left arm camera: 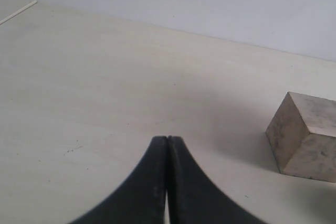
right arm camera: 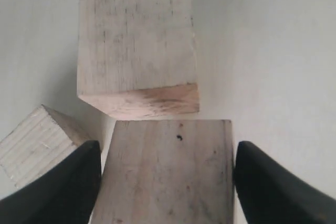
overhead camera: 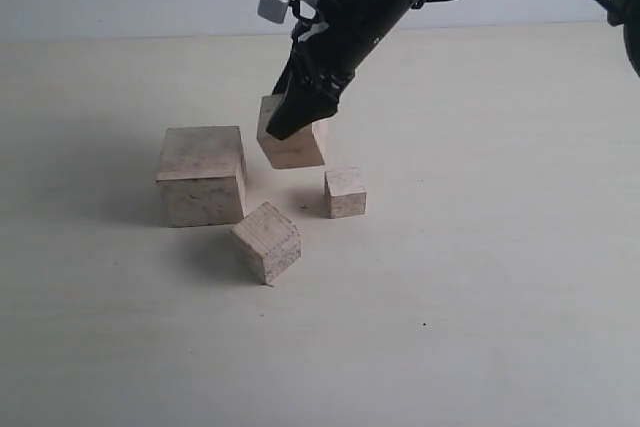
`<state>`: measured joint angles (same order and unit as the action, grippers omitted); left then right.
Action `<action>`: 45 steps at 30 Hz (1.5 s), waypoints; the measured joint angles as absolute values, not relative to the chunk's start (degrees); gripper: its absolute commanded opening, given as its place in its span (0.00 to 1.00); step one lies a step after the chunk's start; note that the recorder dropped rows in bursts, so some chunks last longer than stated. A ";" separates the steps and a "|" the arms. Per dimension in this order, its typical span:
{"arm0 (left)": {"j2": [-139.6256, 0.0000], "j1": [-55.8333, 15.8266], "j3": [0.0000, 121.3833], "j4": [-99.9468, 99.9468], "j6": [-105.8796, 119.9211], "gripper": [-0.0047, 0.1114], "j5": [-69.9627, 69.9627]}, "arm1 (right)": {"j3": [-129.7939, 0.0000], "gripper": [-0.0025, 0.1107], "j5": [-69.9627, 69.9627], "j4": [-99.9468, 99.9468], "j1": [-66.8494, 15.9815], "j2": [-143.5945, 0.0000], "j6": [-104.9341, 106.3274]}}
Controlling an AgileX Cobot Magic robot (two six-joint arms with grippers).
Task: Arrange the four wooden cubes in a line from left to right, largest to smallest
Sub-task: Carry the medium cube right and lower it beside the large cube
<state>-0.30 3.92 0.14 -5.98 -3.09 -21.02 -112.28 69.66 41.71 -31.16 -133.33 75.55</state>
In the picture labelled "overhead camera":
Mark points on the second largest wooden cube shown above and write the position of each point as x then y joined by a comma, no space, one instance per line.
306,148

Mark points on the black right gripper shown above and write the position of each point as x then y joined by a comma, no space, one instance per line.
326,50

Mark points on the third largest wooden cube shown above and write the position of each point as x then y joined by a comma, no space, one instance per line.
267,242

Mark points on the smallest wooden cube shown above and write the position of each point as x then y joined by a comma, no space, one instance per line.
344,192

